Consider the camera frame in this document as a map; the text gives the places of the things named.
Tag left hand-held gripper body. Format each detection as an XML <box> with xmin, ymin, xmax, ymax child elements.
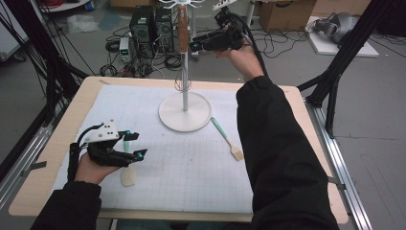
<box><xmin>84</xmin><ymin>119</ymin><xmax>135</xmax><ymax>168</ymax></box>

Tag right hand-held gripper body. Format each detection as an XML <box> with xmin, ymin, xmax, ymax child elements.
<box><xmin>205</xmin><ymin>0</ymin><xmax>247</xmax><ymax>52</ymax></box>

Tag wire whisk wooden handle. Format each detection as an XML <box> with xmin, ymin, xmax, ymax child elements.
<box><xmin>173</xmin><ymin>4</ymin><xmax>193</xmax><ymax>94</ymax></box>

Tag cream spatula green handle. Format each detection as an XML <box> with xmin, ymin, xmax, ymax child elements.
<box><xmin>120</xmin><ymin>139</ymin><xmax>137</xmax><ymax>188</ymax></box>

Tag white utensil rack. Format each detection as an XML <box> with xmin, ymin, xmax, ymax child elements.
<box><xmin>157</xmin><ymin>0</ymin><xmax>214</xmax><ymax>133</ymax></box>

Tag teal-handled spatula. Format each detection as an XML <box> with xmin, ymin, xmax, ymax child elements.
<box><xmin>210</xmin><ymin>116</ymin><xmax>245</xmax><ymax>162</ymax></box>

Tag person's left hand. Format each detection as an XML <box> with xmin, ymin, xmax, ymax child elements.
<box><xmin>75</xmin><ymin>152</ymin><xmax>122</xmax><ymax>186</ymax></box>

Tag person's right hand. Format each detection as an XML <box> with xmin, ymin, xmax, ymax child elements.
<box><xmin>215</xmin><ymin>40</ymin><xmax>266</xmax><ymax>82</ymax></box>

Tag white table leg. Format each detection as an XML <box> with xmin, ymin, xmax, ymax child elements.
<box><xmin>243</xmin><ymin>0</ymin><xmax>257</xmax><ymax>29</ymax></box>
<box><xmin>190</xmin><ymin>5</ymin><xmax>201</xmax><ymax>61</ymax></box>

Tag white grid mat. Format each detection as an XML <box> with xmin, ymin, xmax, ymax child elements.
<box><xmin>52</xmin><ymin>83</ymin><xmax>257</xmax><ymax>215</ymax></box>

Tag black computer tower green label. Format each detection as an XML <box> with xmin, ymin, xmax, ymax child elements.
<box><xmin>128</xmin><ymin>5</ymin><xmax>155</xmax><ymax>59</ymax></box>

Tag large cardboard box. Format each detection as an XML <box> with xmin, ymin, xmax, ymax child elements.
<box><xmin>258</xmin><ymin>0</ymin><xmax>318</xmax><ymax>33</ymax></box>

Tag grey bench power supply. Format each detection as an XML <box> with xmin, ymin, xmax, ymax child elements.
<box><xmin>118</xmin><ymin>36</ymin><xmax>132</xmax><ymax>63</ymax></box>

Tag grey helmet-shaped device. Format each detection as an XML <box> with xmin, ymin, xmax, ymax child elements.
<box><xmin>313</xmin><ymin>11</ymin><xmax>360</xmax><ymax>44</ymax></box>

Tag white floor board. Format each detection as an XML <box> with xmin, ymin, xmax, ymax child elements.
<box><xmin>305</xmin><ymin>15</ymin><xmax>380</xmax><ymax>58</ymax></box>

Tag right hand-held gripper black cable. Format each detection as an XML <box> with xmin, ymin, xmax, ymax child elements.
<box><xmin>229</xmin><ymin>12</ymin><xmax>270</xmax><ymax>79</ymax></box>

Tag hand-held gripper black cable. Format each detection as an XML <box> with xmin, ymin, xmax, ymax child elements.
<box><xmin>66</xmin><ymin>123</ymin><xmax>105</xmax><ymax>183</ymax></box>
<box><xmin>229</xmin><ymin>12</ymin><xmax>270</xmax><ymax>79</ymax></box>

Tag left hand-held gripper black cable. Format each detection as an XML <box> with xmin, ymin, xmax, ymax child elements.
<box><xmin>66</xmin><ymin>123</ymin><xmax>105</xmax><ymax>183</ymax></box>

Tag black floor cables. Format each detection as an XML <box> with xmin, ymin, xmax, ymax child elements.
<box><xmin>255</xmin><ymin>28</ymin><xmax>311</xmax><ymax>60</ymax></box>

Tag grey metal bracket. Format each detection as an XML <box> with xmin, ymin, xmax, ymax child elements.
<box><xmin>328</xmin><ymin>175</ymin><xmax>348</xmax><ymax>192</ymax></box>
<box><xmin>19</xmin><ymin>160</ymin><xmax>48</xmax><ymax>178</ymax></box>

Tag aluminium rail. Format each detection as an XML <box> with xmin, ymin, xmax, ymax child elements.
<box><xmin>304</xmin><ymin>98</ymin><xmax>373</xmax><ymax>230</ymax></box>
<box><xmin>0</xmin><ymin>104</ymin><xmax>62</xmax><ymax>210</ymax></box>

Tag black metal frame post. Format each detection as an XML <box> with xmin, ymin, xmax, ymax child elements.
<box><xmin>296</xmin><ymin>0</ymin><xmax>396</xmax><ymax>140</ymax></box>
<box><xmin>0</xmin><ymin>0</ymin><xmax>91</xmax><ymax>128</ymax></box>

